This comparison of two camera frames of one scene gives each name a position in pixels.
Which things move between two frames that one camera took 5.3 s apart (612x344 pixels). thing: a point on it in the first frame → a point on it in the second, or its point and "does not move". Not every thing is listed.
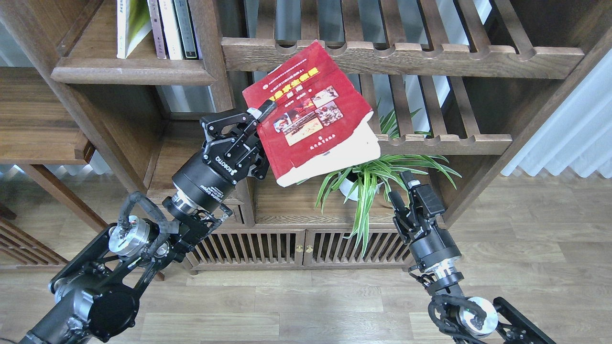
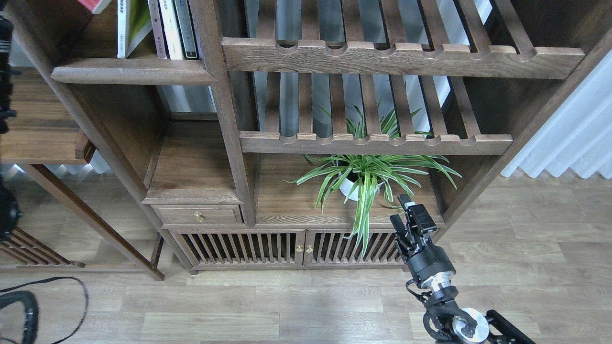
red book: (321, 123) → (95, 6)
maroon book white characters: (158, 30) does not move
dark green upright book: (185, 29) does not move
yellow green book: (133, 24) does not move
